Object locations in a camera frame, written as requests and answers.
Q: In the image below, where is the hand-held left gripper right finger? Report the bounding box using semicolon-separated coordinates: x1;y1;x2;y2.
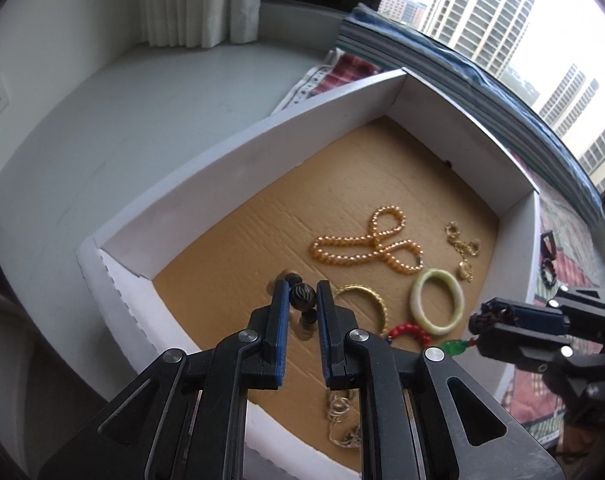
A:
317;279;566;480

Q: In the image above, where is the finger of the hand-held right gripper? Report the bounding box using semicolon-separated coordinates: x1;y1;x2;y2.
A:
481;286;605;334
477;323;604;373

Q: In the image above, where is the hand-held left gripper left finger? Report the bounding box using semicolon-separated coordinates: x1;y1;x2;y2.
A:
37;279;290;480

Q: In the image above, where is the dark carved bead bracelet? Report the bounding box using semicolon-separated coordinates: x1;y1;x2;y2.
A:
281;271;319;336

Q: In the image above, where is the gold bangle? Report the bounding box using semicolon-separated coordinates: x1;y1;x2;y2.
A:
335;285;387;337

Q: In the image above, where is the green jade pendant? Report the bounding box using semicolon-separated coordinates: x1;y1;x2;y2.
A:
435;310;516;359

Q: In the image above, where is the silver chain bracelet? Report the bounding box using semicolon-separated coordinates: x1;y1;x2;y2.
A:
325;390;362;449

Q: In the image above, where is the red bead bracelet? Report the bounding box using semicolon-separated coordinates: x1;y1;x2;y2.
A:
385;322;433;347

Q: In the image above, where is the thin gold chain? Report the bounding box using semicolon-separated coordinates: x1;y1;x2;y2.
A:
443;222;482;282

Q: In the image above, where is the pale jade bangle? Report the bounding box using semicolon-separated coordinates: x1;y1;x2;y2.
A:
410;268;466;335

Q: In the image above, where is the gold bead necklace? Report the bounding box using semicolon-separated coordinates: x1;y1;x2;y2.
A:
310;206;424;276

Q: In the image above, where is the white cardboard box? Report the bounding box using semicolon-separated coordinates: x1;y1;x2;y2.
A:
76;67;542;480

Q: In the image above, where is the plaid patchwork blanket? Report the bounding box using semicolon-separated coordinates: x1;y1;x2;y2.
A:
272;47;605;461

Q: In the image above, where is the tall grey apartment tower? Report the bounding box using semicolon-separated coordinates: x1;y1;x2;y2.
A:
423;0;539;78

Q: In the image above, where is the low brown building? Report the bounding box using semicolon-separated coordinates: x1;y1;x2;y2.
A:
383;0;428;26

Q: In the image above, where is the white curtain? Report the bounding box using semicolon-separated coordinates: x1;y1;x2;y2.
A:
141;0;264;50

